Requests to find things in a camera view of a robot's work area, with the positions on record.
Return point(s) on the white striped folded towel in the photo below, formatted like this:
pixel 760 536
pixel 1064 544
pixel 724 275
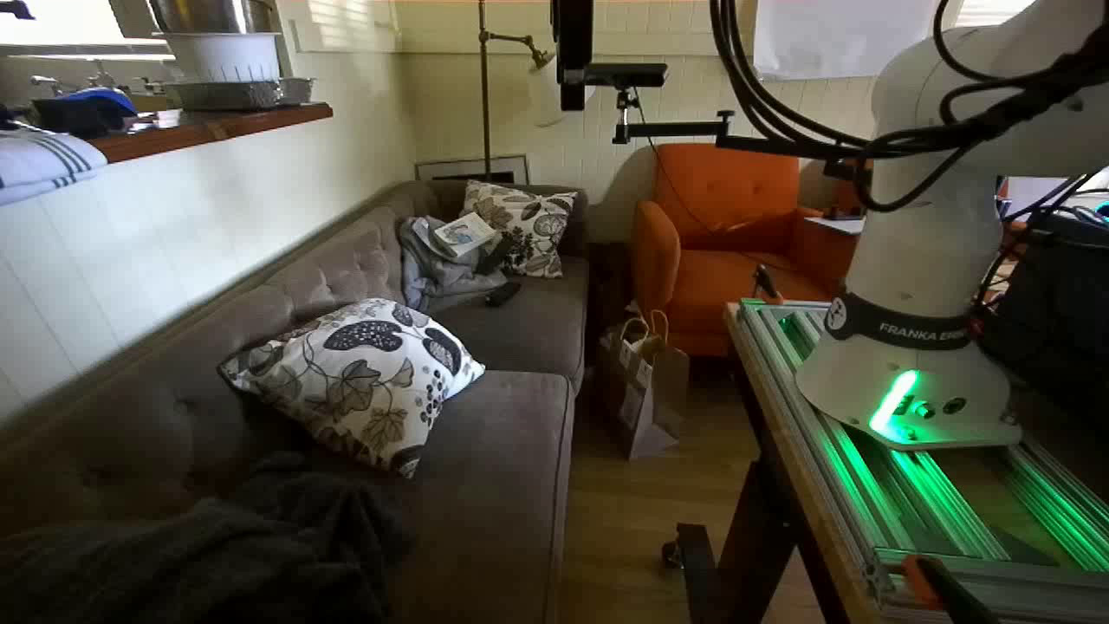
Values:
pixel 38 159

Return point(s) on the aluminium frame robot table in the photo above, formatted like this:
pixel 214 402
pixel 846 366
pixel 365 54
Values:
pixel 878 520

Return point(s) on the blue cloth bundle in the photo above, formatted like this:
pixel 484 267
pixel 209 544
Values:
pixel 89 107

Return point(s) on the white window blind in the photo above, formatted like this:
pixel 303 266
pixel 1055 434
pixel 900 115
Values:
pixel 843 37

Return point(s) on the floor lamp with white shade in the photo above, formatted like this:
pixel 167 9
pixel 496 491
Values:
pixel 484 92

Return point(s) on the black framed picture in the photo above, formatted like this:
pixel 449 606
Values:
pixel 463 167

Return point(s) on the black remote control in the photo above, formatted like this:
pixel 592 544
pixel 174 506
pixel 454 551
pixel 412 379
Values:
pixel 502 297

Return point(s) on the dark grey fuzzy towel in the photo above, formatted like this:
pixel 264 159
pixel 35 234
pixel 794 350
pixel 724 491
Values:
pixel 229 560

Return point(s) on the wooden counter ledge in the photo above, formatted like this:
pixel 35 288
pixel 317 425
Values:
pixel 209 127

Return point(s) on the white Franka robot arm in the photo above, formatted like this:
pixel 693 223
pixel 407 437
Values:
pixel 921 255

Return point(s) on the white metal pot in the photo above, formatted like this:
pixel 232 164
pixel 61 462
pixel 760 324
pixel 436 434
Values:
pixel 226 47

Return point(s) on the black equipment case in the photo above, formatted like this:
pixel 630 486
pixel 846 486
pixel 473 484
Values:
pixel 1051 314

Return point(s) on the black camera on post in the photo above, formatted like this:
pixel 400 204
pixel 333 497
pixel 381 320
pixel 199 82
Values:
pixel 573 47

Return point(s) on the grey metal bowl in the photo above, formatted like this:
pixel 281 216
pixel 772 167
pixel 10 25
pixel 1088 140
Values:
pixel 243 92

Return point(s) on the grey tufted sofa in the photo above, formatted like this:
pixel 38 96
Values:
pixel 508 486

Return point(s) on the brown paper shopping bag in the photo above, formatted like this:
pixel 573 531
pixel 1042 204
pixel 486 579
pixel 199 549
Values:
pixel 634 392

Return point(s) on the orange armchair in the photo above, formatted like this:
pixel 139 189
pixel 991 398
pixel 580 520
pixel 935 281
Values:
pixel 714 281

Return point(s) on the large floral throw pillow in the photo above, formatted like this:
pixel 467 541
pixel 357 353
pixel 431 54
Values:
pixel 346 383

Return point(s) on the white paper booklet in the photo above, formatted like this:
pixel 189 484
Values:
pixel 464 234

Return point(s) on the small floral throw pillow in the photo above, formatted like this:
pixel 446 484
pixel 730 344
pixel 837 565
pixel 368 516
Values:
pixel 528 226

